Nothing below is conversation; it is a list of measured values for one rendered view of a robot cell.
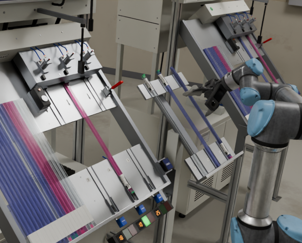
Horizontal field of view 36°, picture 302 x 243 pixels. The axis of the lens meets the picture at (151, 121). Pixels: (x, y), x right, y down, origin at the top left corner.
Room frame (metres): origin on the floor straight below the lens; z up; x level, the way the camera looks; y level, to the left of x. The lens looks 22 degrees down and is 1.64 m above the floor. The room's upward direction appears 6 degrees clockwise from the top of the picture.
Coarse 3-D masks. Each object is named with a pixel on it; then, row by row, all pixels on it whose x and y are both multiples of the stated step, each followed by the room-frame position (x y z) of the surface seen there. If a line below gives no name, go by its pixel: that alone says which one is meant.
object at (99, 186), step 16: (128, 160) 1.62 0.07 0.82; (144, 160) 1.67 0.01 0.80; (80, 176) 1.43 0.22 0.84; (96, 176) 1.47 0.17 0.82; (112, 176) 1.51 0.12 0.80; (128, 176) 1.56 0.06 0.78; (144, 176) 1.61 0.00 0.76; (160, 176) 1.66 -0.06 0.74; (80, 192) 1.38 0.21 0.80; (96, 192) 1.42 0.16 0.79; (112, 192) 1.46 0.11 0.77; (128, 192) 1.49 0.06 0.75; (144, 192) 1.55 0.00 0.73; (96, 208) 1.37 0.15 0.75; (112, 208) 1.41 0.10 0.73; (96, 224) 1.32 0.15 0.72
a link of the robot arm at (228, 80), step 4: (228, 72) 1.87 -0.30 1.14; (224, 76) 1.88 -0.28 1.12; (228, 76) 1.86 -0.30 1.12; (224, 80) 1.87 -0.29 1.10; (228, 80) 1.85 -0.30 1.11; (232, 80) 1.84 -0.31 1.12; (228, 84) 1.85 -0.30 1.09; (232, 84) 1.85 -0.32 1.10; (236, 84) 1.84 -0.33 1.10; (232, 88) 1.85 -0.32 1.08; (236, 88) 1.86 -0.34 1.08
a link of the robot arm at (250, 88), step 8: (240, 80) 1.79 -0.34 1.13; (248, 80) 1.76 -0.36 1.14; (256, 80) 1.78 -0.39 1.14; (240, 88) 1.76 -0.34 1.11; (248, 88) 1.73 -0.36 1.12; (256, 88) 1.73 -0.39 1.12; (264, 88) 1.74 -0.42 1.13; (240, 96) 1.75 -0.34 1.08; (248, 96) 1.71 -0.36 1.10; (256, 96) 1.71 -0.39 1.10; (264, 96) 1.73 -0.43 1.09; (248, 104) 1.73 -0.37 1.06
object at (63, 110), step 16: (0, 64) 1.58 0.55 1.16; (0, 80) 1.53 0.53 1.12; (16, 80) 1.57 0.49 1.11; (80, 80) 1.78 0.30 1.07; (96, 80) 1.84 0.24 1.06; (0, 96) 1.48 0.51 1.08; (16, 96) 1.52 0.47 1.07; (48, 96) 1.61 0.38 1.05; (64, 96) 1.66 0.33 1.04; (80, 96) 1.71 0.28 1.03; (96, 96) 1.77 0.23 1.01; (32, 112) 1.51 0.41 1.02; (48, 112) 1.55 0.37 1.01; (64, 112) 1.60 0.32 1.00; (80, 112) 1.65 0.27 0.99; (96, 112) 1.70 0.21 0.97; (48, 128) 1.50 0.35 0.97
